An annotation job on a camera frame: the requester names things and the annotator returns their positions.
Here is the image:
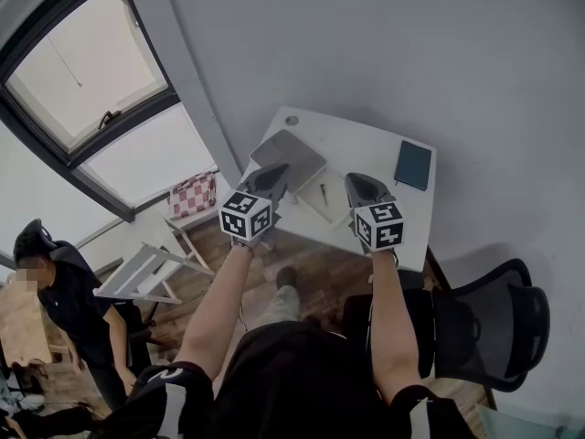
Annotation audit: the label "white desk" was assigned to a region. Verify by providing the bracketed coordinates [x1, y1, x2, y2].
[237, 105, 438, 274]

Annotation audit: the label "person's grey trousers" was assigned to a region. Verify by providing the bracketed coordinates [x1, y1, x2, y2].
[250, 284, 303, 333]

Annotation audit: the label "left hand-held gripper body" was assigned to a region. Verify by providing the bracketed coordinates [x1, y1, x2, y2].
[218, 176, 282, 251]

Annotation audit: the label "black window handle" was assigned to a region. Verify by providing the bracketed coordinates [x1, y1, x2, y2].
[97, 109, 122, 130]

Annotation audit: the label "dark green notebook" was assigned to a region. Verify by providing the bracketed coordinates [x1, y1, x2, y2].
[393, 140, 433, 192]

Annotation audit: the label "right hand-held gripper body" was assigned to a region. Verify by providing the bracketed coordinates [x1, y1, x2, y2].
[350, 198, 406, 255]

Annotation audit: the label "person's right forearm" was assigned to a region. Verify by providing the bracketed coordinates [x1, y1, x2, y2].
[367, 249, 439, 407]

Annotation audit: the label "person's dark shoe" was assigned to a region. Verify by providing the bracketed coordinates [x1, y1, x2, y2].
[275, 265, 299, 290]

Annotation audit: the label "black framed window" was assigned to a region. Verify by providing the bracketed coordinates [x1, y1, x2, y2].
[0, 0, 221, 269]

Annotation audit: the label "black mesh office chair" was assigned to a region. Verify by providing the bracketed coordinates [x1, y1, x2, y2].
[341, 257, 552, 394]

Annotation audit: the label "person's black shirt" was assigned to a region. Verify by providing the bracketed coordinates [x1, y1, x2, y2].
[98, 320, 479, 439]

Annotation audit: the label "person's left forearm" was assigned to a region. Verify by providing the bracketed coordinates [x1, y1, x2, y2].
[171, 243, 255, 381]

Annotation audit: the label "window pull cord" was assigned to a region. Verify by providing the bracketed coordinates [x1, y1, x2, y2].
[47, 34, 85, 89]

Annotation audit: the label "light wooden table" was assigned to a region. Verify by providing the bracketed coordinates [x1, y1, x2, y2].
[0, 281, 59, 366]

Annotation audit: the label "white wooden chair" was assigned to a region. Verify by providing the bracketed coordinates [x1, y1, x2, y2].
[93, 208, 217, 306]

